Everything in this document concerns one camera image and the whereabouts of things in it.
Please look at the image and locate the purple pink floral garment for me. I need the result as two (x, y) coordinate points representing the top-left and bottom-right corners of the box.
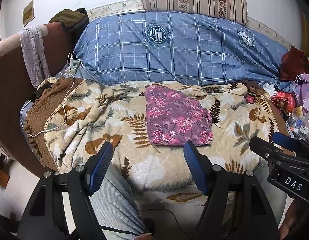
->
(144, 85), (214, 146)

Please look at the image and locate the right hand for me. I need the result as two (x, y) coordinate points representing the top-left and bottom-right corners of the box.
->
(279, 199), (309, 239)

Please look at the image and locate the clear plastic bag clutter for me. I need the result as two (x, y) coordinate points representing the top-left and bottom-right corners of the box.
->
(287, 107), (309, 142)

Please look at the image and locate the grey trouser right leg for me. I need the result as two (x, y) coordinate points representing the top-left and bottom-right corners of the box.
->
(226, 158), (287, 228)

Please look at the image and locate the red crumpled packet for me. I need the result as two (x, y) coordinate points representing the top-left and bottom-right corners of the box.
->
(270, 91), (297, 113)

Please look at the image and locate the small red box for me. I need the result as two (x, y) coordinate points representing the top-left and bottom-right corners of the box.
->
(246, 93), (256, 104)

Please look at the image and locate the lilac patterned cloth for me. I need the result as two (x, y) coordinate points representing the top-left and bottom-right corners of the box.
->
(293, 74), (309, 114)

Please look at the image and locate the brown leather pouch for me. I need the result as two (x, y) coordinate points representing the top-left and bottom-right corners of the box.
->
(242, 80), (266, 96)

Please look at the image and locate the dark red plastic bag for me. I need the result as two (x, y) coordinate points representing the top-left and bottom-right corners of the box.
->
(279, 46), (309, 81)

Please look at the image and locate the beige leaf-print fleece blanket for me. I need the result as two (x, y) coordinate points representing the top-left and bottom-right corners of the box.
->
(44, 80), (286, 206)

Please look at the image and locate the brown sofa armrest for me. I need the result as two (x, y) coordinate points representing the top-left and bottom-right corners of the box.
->
(0, 22), (74, 177)

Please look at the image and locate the white power strip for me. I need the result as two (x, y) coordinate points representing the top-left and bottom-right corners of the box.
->
(67, 57), (81, 75)

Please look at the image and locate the blue plaid quilt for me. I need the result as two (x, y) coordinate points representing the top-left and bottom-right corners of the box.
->
(74, 12), (287, 86)

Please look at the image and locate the grey-white cloth on sofa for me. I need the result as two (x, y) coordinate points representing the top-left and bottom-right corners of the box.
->
(18, 27), (50, 88)

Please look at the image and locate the olive green cloth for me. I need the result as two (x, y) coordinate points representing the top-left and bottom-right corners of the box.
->
(49, 8), (89, 31)

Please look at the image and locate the black cable on lap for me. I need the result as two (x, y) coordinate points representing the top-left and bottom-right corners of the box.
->
(99, 208), (195, 239)

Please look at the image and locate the white charging cable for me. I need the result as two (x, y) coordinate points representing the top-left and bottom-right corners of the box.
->
(27, 52), (81, 138)

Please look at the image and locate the small wall plaque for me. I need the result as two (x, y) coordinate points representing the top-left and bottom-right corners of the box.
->
(22, 1), (35, 27)

